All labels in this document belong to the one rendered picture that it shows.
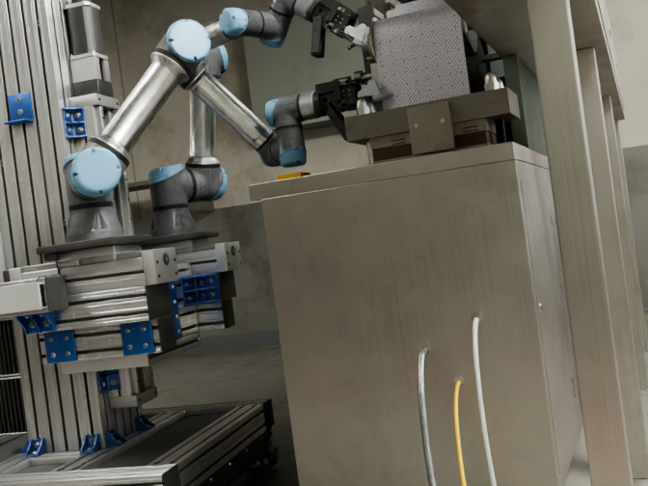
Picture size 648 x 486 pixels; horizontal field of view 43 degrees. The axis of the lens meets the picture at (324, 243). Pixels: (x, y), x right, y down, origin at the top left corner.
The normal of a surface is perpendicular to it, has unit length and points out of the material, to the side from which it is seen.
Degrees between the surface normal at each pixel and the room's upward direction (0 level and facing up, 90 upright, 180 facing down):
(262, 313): 90
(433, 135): 90
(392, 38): 90
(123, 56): 90
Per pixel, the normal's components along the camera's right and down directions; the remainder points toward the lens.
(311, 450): -0.36, 0.05
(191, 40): 0.44, -0.15
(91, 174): 0.31, 0.06
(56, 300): 0.96, -0.13
